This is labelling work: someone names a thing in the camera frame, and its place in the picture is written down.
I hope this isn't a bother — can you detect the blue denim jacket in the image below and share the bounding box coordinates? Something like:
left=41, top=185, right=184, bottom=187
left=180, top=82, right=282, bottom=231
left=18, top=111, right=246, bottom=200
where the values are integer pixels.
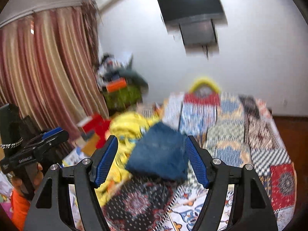
left=125, top=122, right=188, bottom=181

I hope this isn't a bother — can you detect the orange sleeve left forearm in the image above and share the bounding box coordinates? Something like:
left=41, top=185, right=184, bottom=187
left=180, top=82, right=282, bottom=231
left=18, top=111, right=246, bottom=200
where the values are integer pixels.
left=11, top=189, right=30, bottom=230

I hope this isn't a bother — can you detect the person's left hand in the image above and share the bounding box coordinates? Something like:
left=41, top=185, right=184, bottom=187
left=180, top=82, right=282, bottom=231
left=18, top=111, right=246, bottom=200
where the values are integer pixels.
left=12, top=162, right=44, bottom=197

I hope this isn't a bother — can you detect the red box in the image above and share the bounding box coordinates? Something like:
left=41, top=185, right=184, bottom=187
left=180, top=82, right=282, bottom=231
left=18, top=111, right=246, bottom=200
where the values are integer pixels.
left=77, top=113, right=111, bottom=149

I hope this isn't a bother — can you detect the yellow cartoon print garment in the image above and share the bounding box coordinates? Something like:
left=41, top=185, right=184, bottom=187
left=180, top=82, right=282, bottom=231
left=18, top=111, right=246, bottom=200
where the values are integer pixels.
left=95, top=112, right=160, bottom=206

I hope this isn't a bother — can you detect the patchwork patterned bed quilt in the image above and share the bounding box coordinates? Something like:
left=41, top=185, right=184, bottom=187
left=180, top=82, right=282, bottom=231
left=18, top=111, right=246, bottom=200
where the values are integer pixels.
left=102, top=93, right=296, bottom=230

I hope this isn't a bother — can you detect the green patterned storage box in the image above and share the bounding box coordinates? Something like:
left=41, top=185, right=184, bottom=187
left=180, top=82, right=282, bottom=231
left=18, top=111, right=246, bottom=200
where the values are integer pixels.
left=102, top=85, right=142, bottom=111

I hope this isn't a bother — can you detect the orange box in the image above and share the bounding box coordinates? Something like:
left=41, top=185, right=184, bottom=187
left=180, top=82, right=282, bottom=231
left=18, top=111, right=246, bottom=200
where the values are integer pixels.
left=106, top=78, right=127, bottom=93

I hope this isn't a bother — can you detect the striped pink curtain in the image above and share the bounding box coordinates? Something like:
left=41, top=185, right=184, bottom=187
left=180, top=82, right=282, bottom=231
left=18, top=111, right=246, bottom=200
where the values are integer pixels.
left=1, top=0, right=109, bottom=141

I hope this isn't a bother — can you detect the dark green plush cushion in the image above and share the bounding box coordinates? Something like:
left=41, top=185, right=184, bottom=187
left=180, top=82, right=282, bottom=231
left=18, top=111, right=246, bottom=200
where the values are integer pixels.
left=103, top=68, right=149, bottom=92

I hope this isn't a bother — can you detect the yellow curved handle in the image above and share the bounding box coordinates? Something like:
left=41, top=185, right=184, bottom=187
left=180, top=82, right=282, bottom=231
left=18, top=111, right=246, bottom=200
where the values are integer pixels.
left=189, top=77, right=221, bottom=93

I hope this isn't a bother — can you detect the white wall socket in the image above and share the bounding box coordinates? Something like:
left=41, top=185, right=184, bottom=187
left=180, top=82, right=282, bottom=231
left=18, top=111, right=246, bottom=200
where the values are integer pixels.
left=282, top=99, right=288, bottom=106

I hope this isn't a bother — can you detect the wall-mounted black television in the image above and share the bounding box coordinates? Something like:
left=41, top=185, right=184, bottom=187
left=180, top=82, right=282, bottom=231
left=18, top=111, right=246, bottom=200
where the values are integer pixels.
left=157, top=0, right=228, bottom=58

